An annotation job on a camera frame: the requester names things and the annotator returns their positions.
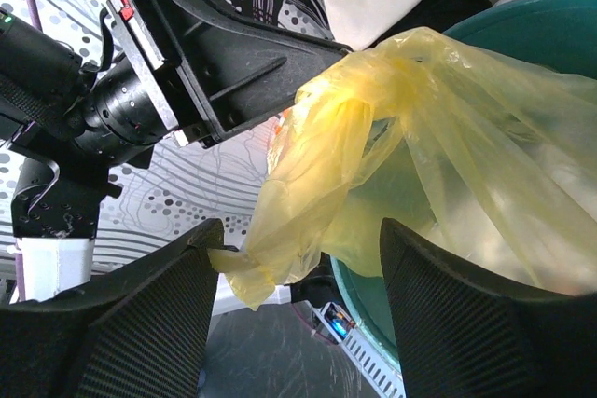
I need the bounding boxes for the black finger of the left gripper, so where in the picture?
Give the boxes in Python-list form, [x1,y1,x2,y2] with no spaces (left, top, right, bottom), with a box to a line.
[116,0,354,150]

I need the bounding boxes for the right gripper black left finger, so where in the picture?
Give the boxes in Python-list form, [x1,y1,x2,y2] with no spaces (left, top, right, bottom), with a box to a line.
[1,219,224,397]

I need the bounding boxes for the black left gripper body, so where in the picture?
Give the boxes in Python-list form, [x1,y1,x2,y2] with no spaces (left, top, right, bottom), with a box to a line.
[76,0,205,165]

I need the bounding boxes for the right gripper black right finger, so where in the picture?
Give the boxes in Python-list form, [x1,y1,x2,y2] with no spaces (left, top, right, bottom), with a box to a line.
[380,218,596,397]

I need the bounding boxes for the yellow trash bag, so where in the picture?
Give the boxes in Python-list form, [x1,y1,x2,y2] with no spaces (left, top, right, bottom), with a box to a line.
[209,28,596,308]

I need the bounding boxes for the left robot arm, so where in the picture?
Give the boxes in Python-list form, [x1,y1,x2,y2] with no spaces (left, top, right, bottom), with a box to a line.
[1,0,349,282]

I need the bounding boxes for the teal trash bin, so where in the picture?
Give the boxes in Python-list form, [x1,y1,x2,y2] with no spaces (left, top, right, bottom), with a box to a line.
[331,0,596,370]

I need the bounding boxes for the aluminium rail base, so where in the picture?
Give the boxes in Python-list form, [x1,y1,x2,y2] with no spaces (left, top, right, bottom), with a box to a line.
[309,302,407,398]

